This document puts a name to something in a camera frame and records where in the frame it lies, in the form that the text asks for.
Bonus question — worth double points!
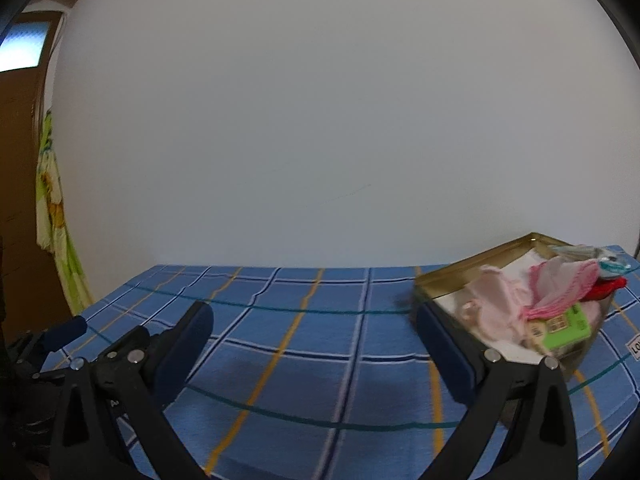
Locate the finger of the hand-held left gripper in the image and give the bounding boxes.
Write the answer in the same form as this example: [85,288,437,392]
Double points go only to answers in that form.
[7,316,87,378]

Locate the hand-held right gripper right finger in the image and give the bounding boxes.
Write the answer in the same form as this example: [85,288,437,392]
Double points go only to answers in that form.
[416,304,579,480]

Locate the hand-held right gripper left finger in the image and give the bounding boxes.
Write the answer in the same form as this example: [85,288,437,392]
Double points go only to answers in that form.
[49,301,216,480]

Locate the pink crochet cloth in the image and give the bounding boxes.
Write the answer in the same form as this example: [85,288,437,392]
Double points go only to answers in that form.
[520,257,601,321]

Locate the brown wooden door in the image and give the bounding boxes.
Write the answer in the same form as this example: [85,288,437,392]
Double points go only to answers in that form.
[0,10,68,341]

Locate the small clear printed packet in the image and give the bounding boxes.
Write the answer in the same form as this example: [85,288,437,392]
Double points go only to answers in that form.
[550,244,630,279]

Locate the blue plaid bed sheet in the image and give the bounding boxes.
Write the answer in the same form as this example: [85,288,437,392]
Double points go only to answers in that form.
[37,245,640,480]

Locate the green packet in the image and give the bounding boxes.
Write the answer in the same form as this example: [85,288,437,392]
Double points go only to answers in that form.
[525,302,592,353]

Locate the gold tin box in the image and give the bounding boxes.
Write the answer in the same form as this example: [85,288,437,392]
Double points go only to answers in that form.
[411,232,631,383]

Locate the pale pink cloth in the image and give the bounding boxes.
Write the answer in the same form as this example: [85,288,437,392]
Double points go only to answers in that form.
[457,265,533,346]

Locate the knitted doll with red hair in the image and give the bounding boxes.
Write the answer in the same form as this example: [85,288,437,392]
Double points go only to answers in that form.
[582,276,628,303]

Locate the green floral hanging cloth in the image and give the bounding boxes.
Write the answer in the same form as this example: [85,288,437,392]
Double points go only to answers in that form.
[35,107,96,318]

